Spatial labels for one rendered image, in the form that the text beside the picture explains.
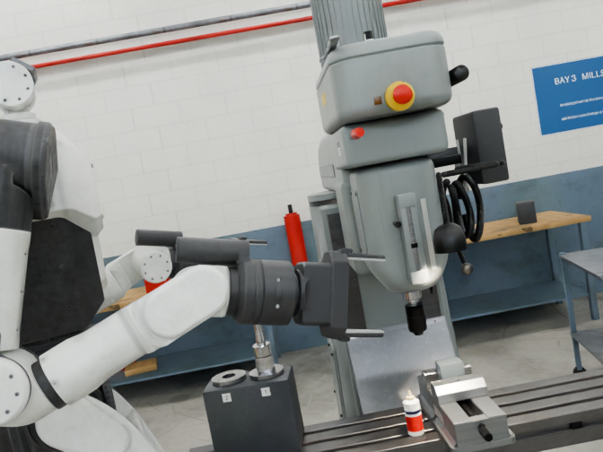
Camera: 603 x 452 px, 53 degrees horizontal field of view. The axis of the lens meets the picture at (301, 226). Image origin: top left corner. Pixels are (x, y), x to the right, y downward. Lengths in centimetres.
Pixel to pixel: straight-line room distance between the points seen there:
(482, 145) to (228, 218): 415
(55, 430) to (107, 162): 499
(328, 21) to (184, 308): 115
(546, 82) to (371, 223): 496
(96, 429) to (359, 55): 87
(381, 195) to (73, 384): 88
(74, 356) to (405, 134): 91
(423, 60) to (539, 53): 501
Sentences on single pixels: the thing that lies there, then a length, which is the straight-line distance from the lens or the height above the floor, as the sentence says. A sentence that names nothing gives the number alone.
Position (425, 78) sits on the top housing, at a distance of 135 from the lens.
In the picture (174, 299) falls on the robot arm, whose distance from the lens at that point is 76.
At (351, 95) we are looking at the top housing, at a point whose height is 178.
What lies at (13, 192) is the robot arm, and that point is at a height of 168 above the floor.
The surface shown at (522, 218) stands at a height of 93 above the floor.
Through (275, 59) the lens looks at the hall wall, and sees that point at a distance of 581.
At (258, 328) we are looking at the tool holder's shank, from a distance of 158.
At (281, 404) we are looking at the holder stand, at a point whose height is 109.
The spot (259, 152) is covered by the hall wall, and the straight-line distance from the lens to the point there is 572.
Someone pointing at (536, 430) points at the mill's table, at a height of 93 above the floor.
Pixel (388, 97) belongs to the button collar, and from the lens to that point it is 130.
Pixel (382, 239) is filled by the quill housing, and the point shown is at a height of 145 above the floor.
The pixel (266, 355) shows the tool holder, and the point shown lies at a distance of 158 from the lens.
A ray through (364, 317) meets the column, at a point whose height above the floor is 116.
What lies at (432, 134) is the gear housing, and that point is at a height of 167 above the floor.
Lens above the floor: 164
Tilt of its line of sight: 5 degrees down
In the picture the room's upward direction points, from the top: 10 degrees counter-clockwise
